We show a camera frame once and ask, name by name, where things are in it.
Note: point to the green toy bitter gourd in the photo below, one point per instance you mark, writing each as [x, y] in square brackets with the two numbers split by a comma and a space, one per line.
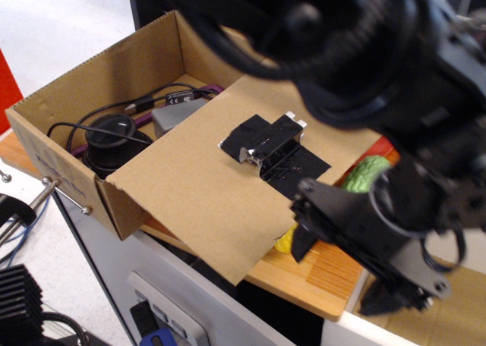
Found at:
[363, 175]

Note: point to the grey power adapter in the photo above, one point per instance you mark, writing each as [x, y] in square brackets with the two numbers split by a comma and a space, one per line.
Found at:
[169, 116]

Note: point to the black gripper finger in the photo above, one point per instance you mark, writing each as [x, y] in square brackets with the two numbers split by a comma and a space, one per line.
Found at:
[385, 297]
[304, 238]

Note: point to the grey power strip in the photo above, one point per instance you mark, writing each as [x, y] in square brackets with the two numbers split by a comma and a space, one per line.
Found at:
[184, 329]

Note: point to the yellow toy corn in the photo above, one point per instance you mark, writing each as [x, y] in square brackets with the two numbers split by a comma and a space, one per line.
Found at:
[284, 243]

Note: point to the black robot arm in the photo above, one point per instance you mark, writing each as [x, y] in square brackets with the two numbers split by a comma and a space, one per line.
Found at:
[410, 70]

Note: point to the metal clamp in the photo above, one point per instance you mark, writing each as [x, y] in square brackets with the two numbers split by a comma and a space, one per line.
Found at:
[20, 214]

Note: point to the brown cardboard box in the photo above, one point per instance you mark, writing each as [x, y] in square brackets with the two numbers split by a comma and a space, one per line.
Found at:
[217, 206]

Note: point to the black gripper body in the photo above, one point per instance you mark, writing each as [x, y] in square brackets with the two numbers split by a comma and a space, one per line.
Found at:
[352, 222]

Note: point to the black ribbed heat sink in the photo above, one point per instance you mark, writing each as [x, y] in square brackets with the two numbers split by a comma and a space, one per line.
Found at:
[21, 307]

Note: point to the wooden counter board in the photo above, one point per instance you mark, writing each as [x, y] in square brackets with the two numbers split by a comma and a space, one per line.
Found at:
[322, 283]

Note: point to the black round webcam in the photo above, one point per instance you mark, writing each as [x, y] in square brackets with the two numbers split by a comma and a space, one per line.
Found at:
[112, 141]

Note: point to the red panel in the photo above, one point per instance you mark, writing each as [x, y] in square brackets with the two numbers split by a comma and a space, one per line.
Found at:
[10, 91]

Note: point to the red plastic plate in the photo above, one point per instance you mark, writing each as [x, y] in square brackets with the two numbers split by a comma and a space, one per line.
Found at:
[382, 147]

